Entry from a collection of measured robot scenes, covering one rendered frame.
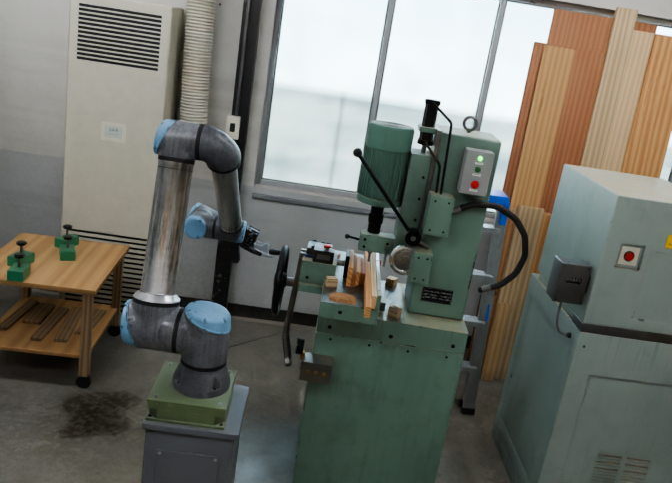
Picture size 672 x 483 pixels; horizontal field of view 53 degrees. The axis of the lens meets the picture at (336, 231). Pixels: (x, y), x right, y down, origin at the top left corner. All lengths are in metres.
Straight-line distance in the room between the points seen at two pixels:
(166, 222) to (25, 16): 2.30
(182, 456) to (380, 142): 1.29
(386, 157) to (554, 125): 1.66
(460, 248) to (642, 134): 1.85
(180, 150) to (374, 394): 1.22
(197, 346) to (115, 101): 1.92
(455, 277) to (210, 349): 1.00
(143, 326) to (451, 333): 1.13
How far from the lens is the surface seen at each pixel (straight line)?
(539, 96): 3.98
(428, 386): 2.72
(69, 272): 3.47
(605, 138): 4.14
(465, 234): 2.61
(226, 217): 2.52
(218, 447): 2.31
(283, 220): 4.08
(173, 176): 2.18
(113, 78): 3.81
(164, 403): 2.26
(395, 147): 2.54
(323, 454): 2.88
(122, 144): 3.84
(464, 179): 2.49
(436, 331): 2.62
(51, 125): 4.27
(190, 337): 2.21
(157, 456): 2.36
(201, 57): 3.81
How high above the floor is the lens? 1.81
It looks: 16 degrees down
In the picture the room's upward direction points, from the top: 9 degrees clockwise
